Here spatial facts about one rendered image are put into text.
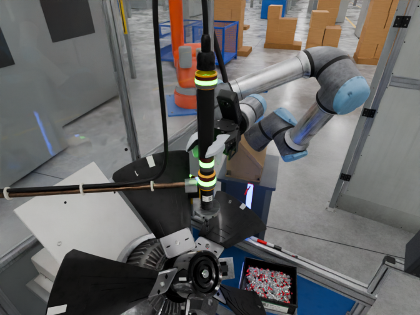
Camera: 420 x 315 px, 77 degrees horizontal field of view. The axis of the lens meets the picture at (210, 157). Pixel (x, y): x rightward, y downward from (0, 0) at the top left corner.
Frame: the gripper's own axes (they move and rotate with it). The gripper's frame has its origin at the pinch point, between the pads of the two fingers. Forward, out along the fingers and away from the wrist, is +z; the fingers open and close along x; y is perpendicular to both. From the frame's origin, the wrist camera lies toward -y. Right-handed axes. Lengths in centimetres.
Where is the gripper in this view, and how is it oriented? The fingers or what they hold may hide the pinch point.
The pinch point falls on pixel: (199, 147)
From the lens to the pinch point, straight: 57.5
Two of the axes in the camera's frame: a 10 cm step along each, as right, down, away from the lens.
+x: -8.7, -2.8, 4.1
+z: -4.9, 4.8, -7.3
